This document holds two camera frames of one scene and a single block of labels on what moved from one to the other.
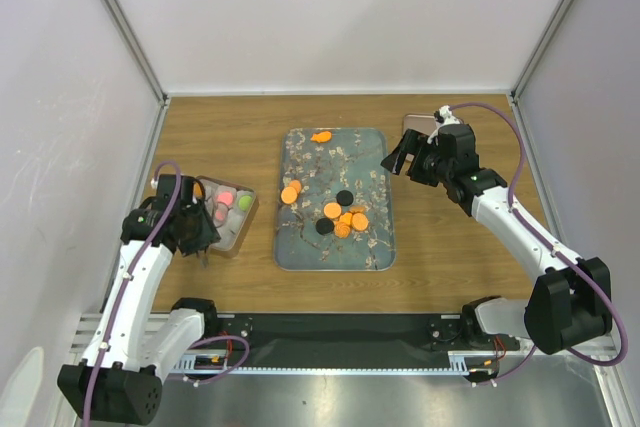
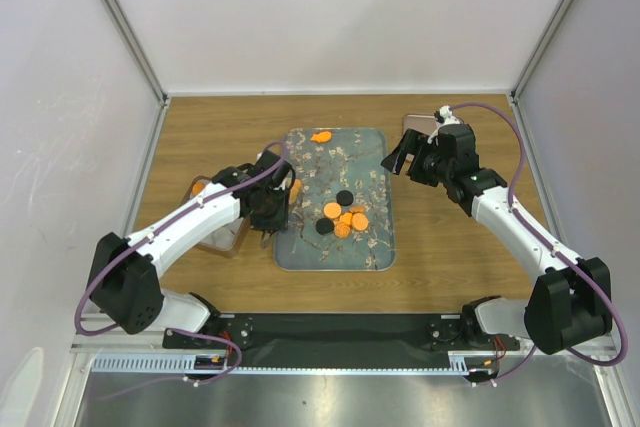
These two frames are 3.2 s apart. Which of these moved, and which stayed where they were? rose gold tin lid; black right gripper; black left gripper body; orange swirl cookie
Moved: black left gripper body
Stayed: orange swirl cookie; black right gripper; rose gold tin lid
